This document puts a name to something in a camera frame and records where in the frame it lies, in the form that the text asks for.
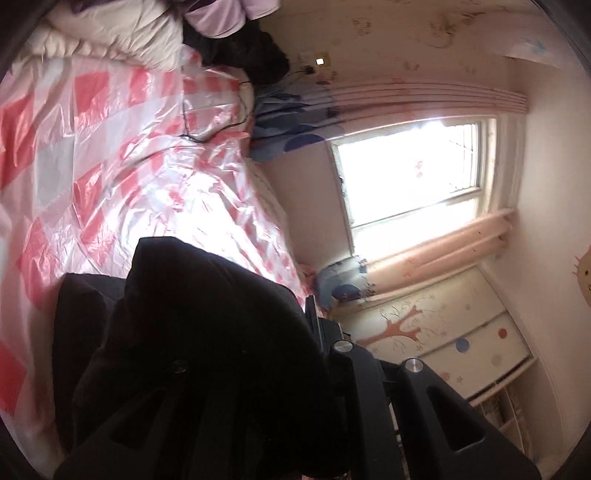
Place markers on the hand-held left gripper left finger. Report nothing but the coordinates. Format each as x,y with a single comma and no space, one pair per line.
87,454

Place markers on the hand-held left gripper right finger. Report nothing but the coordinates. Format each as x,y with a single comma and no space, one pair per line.
369,378

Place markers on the black puffer jacket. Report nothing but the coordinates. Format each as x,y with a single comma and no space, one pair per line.
184,300

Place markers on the black clothes pile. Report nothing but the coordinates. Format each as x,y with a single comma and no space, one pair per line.
249,55

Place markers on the white wardrobe with tree decal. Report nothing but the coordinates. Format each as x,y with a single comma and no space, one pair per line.
461,332

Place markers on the bright window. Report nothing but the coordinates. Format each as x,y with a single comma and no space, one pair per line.
406,175

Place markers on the pink checkered plastic bed cover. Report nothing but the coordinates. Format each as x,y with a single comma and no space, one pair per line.
115,161

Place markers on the white wall socket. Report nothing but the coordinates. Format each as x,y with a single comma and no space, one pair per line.
320,60

